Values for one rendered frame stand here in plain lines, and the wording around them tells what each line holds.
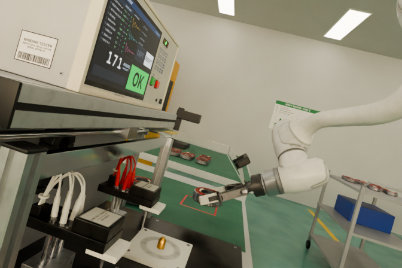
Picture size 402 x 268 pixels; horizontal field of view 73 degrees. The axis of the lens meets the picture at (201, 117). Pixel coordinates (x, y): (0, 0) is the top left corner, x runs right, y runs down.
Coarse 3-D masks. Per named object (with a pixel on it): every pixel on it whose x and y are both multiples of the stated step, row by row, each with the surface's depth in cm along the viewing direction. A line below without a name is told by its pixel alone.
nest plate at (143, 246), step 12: (144, 228) 77; (132, 240) 69; (144, 240) 70; (156, 240) 72; (168, 240) 74; (180, 240) 76; (132, 252) 63; (144, 252) 65; (156, 252) 66; (168, 252) 68; (180, 252) 69; (156, 264) 62; (168, 264) 63; (180, 264) 64
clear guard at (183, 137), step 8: (144, 128) 67; (152, 128) 73; (160, 128) 81; (168, 128) 89; (168, 136) 66; (176, 136) 69; (184, 136) 75; (192, 136) 83; (192, 144) 65; (200, 144) 67; (208, 144) 73; (216, 144) 80; (224, 152) 64; (232, 152) 81; (232, 160) 64; (240, 168) 78; (240, 176) 64
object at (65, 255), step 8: (56, 248) 50; (64, 248) 51; (40, 256) 47; (56, 256) 48; (64, 256) 48; (72, 256) 50; (24, 264) 44; (32, 264) 44; (40, 264) 44; (48, 264) 45; (56, 264) 46; (64, 264) 47
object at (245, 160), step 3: (240, 156) 79; (243, 156) 75; (246, 156) 72; (237, 159) 79; (240, 159) 79; (243, 159) 70; (246, 159) 70; (237, 162) 70; (240, 162) 70; (243, 162) 70; (246, 162) 70; (249, 162) 70; (237, 165) 70; (240, 165) 70; (243, 165) 70
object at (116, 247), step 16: (48, 208) 49; (96, 208) 49; (32, 224) 44; (48, 224) 44; (80, 224) 43; (96, 224) 43; (112, 224) 45; (48, 240) 45; (64, 240) 49; (80, 240) 43; (96, 240) 43; (112, 240) 45; (48, 256) 47; (96, 256) 43; (112, 256) 43
